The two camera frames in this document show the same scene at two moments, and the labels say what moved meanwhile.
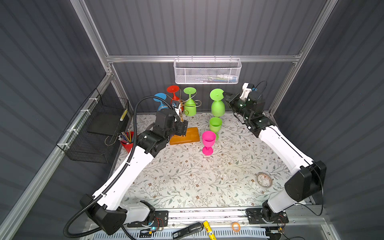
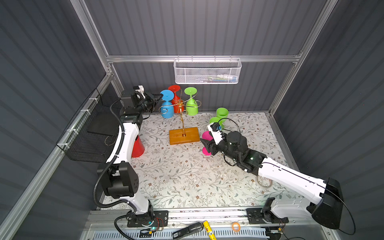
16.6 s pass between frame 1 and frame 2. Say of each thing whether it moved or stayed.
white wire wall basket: stayed
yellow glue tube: stayed
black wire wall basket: stayed
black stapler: stayed
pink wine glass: stayed
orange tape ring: stayed
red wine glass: stayed
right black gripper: moved
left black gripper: moved
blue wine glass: moved
